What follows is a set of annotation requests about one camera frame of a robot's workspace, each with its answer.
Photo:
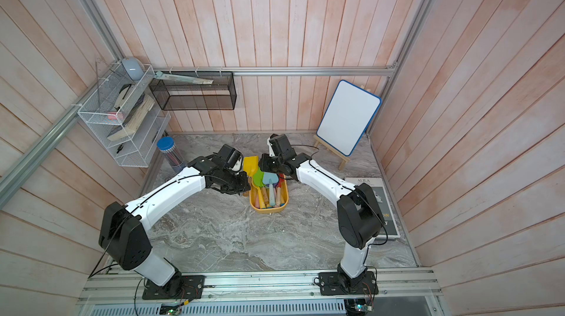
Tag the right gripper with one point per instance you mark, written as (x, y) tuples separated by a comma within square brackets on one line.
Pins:
[(265, 159)]

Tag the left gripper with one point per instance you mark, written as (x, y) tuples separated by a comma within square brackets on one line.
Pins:
[(241, 187)]

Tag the red square shovel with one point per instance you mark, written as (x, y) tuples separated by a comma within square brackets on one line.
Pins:
[(279, 189)]

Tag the light blue plastic shovel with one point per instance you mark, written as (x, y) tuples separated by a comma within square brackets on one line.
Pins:
[(270, 180)]

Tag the yellow square shovel wooden handle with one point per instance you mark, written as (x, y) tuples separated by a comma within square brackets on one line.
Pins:
[(250, 166)]

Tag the green shovel wooden handle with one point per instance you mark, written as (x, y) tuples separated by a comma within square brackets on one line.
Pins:
[(258, 182)]

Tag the large yellow plastic scoop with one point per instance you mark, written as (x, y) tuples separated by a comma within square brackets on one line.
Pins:
[(259, 200)]

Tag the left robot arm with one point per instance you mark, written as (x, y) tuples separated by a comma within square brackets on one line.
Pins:
[(123, 234)]

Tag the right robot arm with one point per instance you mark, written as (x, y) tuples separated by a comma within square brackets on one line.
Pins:
[(360, 219)]

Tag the yellow plastic storage box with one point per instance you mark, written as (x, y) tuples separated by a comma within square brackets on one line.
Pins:
[(277, 207)]

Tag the light green box on basket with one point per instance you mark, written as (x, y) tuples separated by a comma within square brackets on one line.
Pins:
[(170, 78)]

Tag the blue lid pencil jar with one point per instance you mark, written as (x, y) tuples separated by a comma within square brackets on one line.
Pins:
[(168, 148)]

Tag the wooden easel stand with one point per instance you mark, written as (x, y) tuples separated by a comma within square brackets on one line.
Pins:
[(344, 159)]

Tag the Twins story book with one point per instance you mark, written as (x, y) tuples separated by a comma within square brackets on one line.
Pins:
[(377, 184)]

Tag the grey round bowl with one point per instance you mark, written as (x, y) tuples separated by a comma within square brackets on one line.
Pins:
[(134, 68)]

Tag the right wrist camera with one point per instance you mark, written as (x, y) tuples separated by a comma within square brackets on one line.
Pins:
[(271, 151)]

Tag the white board blue frame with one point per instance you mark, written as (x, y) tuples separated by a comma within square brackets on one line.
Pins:
[(347, 117)]

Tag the black wire basket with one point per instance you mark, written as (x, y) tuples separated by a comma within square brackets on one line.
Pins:
[(221, 96)]

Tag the book on wire shelf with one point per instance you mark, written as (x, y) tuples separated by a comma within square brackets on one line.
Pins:
[(134, 119)]

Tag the white wire shelf rack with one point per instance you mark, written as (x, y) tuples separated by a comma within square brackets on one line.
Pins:
[(109, 105)]

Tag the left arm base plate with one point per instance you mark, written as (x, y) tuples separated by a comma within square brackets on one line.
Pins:
[(185, 287)]

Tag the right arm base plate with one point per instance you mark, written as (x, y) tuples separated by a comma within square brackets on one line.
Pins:
[(338, 283)]

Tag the aluminium front rail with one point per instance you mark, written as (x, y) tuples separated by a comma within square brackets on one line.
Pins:
[(124, 288)]

